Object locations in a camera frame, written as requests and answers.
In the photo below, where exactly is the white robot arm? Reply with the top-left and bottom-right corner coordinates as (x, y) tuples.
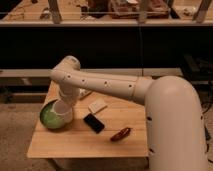
(50, 56), (208, 171)

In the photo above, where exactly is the green ceramic bowl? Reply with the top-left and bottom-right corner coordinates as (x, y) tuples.
(40, 99), (66, 129)

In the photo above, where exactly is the white rectangular block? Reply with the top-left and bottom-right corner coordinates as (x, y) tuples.
(88, 99), (107, 114)

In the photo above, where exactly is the white tube bottle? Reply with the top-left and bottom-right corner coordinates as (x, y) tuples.
(79, 89), (91, 99)

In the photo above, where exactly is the black rectangular block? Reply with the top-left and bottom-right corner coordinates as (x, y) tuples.
(83, 114), (105, 133)

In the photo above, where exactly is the small wooden table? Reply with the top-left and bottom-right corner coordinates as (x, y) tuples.
(26, 76), (154, 159)

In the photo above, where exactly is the dark red sausage toy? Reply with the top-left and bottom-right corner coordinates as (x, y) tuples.
(110, 127), (131, 142)

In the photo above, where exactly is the brown tray on shelf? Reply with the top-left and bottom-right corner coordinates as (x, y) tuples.
(108, 0), (170, 18)

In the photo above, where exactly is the long wooden shelf bench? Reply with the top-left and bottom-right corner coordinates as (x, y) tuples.
(0, 68), (182, 86)

